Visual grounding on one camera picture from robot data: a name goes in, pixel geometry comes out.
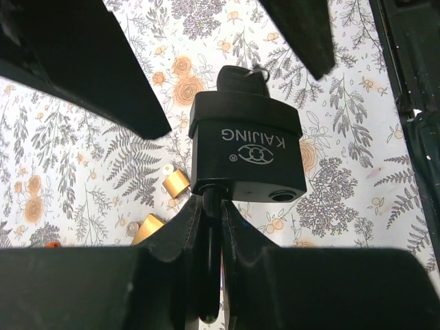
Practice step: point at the large brass padlock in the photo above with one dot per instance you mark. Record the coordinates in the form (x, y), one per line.
(141, 230)

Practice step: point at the small brass padlock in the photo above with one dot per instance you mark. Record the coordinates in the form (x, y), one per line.
(176, 182)

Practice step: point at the orange and black padlock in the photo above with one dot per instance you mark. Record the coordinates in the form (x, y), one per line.
(53, 244)

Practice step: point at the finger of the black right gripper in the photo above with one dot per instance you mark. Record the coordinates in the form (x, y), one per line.
(77, 51)

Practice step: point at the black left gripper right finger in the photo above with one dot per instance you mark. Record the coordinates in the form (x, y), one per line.
(326, 288)

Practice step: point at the black Kaijing padlock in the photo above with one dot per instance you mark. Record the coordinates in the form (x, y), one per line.
(245, 147)

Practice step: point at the floral patterned table mat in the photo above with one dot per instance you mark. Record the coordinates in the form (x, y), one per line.
(72, 176)

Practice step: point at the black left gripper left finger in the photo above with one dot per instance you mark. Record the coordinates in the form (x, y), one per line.
(151, 285)

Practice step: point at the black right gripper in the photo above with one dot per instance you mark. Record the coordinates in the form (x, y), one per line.
(409, 35)

